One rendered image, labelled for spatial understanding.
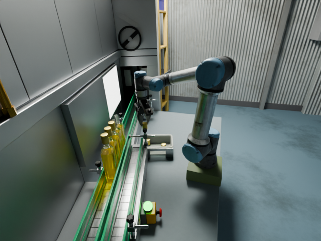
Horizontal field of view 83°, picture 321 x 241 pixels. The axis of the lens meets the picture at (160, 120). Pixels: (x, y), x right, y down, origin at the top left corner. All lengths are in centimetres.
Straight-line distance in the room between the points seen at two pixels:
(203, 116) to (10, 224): 77
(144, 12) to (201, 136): 128
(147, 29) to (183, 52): 222
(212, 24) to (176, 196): 331
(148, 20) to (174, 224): 158
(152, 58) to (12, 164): 149
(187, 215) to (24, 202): 69
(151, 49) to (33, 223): 156
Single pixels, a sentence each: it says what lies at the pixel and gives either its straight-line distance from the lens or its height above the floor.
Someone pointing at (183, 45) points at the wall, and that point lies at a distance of 397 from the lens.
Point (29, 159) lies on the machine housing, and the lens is 72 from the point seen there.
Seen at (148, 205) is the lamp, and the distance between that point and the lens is 94.
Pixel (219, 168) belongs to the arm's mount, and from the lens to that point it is 119.
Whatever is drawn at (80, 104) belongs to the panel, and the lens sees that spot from 94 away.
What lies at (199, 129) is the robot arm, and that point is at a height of 114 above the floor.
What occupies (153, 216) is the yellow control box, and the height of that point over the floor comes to 81.
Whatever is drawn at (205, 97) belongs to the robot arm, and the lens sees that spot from 83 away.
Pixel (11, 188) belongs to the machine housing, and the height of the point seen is 121.
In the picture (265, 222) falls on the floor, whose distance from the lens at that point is 209.
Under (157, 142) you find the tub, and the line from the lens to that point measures 144.
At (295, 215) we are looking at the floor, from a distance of 226.
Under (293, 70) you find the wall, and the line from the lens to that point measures 417.
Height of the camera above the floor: 160
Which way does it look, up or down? 28 degrees down
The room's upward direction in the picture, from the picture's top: 2 degrees counter-clockwise
